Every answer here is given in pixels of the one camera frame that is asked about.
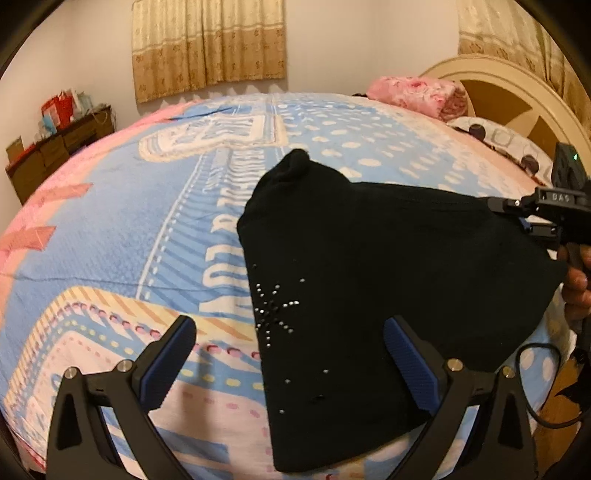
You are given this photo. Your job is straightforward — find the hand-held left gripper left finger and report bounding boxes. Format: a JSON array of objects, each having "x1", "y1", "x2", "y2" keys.
[{"x1": 46, "y1": 315, "x2": 197, "y2": 480}]

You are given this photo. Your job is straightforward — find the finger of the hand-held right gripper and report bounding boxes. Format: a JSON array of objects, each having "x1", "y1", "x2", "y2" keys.
[
  {"x1": 519, "y1": 217, "x2": 561, "y2": 245},
  {"x1": 480, "y1": 196, "x2": 525, "y2": 214}
]

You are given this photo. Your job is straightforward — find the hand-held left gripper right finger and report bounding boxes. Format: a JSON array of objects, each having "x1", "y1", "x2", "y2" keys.
[{"x1": 383, "y1": 315, "x2": 539, "y2": 480}]

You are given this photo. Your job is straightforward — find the black pants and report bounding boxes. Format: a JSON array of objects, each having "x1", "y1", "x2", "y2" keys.
[{"x1": 237, "y1": 148, "x2": 568, "y2": 474}]

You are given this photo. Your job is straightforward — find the person's right hand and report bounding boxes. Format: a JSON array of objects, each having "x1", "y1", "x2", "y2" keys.
[{"x1": 556, "y1": 244, "x2": 591, "y2": 320}]

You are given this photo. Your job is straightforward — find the patterned pillow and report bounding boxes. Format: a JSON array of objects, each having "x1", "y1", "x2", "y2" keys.
[{"x1": 447, "y1": 116, "x2": 555, "y2": 186}]

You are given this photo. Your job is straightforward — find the wooden headboard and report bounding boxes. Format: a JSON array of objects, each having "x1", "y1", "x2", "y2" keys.
[{"x1": 418, "y1": 54, "x2": 591, "y2": 172}]

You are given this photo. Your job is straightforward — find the pink floral blanket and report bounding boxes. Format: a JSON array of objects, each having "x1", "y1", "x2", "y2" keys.
[{"x1": 367, "y1": 76, "x2": 469, "y2": 123}]

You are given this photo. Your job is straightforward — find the printed bedspread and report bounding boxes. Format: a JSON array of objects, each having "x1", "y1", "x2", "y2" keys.
[{"x1": 0, "y1": 92, "x2": 578, "y2": 480}]

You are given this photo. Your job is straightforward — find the beige curtain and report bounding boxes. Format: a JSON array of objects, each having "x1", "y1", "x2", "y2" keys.
[
  {"x1": 131, "y1": 0, "x2": 287, "y2": 103},
  {"x1": 456, "y1": 0, "x2": 573, "y2": 100}
]

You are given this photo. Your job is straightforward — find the wooden dresser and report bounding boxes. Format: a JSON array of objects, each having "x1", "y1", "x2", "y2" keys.
[{"x1": 6, "y1": 105, "x2": 115, "y2": 206}]

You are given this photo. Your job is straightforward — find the cardboard box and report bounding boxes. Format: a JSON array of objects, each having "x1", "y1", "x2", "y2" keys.
[{"x1": 6, "y1": 137, "x2": 27, "y2": 165}]

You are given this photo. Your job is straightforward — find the red gift bag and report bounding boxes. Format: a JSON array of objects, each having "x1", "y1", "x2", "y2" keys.
[{"x1": 41, "y1": 91, "x2": 75, "y2": 131}]

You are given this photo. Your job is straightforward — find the black cable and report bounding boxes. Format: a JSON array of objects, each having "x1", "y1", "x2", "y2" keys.
[{"x1": 516, "y1": 342, "x2": 585, "y2": 430}]

